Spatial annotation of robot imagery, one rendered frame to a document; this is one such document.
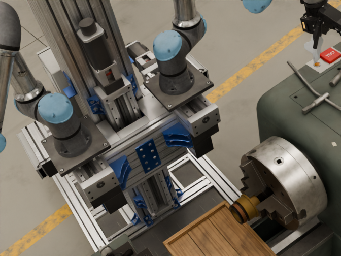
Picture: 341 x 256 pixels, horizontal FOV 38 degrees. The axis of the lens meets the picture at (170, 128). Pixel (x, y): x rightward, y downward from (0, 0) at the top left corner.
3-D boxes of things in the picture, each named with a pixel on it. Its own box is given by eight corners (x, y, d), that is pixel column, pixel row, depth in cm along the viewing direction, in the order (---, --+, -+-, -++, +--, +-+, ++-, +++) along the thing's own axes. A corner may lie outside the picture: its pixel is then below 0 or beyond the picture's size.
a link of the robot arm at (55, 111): (65, 142, 183) (51, 118, 173) (41, 130, 190) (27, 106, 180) (86, 121, 189) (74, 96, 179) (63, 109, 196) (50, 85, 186)
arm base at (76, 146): (50, 141, 199) (41, 125, 192) (83, 122, 203) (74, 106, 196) (64, 164, 190) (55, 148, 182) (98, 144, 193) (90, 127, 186)
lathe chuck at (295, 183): (260, 172, 196) (258, 124, 171) (316, 230, 177) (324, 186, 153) (242, 185, 194) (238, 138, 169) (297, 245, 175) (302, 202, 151)
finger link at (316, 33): (317, 48, 162) (324, 21, 159) (322, 49, 160) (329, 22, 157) (308, 48, 159) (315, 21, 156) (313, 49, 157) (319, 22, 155)
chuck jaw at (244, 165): (267, 180, 175) (251, 151, 173) (274, 181, 170) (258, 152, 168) (243, 196, 172) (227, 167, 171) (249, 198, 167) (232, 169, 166)
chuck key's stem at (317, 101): (305, 116, 169) (330, 98, 172) (305, 111, 167) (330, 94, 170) (301, 112, 170) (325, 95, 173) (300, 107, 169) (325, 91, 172)
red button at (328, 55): (330, 51, 189) (330, 46, 187) (341, 58, 185) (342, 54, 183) (318, 58, 187) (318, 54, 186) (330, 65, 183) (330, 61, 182)
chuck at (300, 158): (267, 168, 196) (266, 119, 172) (324, 225, 178) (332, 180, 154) (260, 172, 196) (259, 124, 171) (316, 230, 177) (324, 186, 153)
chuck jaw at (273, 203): (279, 187, 169) (303, 206, 160) (281, 197, 172) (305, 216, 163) (254, 205, 166) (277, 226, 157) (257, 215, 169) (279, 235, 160)
